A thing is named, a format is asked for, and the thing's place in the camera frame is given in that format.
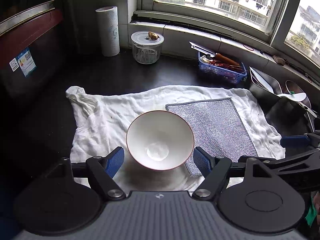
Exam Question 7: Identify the small brown object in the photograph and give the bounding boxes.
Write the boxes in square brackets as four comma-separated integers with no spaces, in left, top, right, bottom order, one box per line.
[272,55,287,66]

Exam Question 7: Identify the orange carrot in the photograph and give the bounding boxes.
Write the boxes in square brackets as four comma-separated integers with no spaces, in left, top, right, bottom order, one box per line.
[215,53,241,67]

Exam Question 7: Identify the dark red cooker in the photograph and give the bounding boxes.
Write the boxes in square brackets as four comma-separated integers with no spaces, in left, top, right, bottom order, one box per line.
[0,0,67,110]

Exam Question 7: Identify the green cloth piece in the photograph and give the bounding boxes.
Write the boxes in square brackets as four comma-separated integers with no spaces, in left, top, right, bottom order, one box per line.
[305,197,319,227]

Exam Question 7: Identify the blue white sticker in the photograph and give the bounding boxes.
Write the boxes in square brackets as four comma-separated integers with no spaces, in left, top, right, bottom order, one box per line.
[9,47,37,77]

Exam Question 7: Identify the grey window frame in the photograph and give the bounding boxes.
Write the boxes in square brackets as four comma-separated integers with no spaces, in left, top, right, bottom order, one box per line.
[129,0,320,57]

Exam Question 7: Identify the white paper towel roll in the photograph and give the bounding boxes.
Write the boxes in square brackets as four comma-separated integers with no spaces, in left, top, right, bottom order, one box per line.
[95,6,120,57]

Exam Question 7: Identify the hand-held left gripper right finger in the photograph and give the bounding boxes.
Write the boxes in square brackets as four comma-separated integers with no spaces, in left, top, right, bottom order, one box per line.
[192,147,275,202]

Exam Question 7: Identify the white cloth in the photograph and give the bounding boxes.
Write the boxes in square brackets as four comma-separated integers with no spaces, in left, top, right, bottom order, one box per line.
[65,85,286,192]

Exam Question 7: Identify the white ceramic bowl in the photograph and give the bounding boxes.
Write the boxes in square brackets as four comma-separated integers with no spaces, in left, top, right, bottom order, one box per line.
[126,110,195,172]

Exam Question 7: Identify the white rice paddle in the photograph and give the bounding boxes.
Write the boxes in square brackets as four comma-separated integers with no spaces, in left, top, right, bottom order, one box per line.
[251,67,307,102]

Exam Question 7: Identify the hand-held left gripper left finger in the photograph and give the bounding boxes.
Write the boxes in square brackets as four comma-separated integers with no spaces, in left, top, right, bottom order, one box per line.
[49,147,126,201]

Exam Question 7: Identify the dried red chillies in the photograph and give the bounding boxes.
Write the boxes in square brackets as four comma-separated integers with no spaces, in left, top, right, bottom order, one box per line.
[210,60,244,72]

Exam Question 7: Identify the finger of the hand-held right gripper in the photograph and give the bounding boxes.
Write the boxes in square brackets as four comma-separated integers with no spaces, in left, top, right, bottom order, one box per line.
[261,148,320,192]
[280,132,320,148]

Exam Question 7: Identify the blue plastic basket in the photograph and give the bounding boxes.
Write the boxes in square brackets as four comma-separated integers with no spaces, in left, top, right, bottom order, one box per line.
[198,51,247,85]

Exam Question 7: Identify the silver mesh dish cloth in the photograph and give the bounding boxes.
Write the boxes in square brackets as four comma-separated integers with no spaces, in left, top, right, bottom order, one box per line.
[165,97,259,177]

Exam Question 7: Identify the glass jar with lid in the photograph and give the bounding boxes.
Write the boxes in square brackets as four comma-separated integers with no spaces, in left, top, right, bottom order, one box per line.
[131,31,165,65]

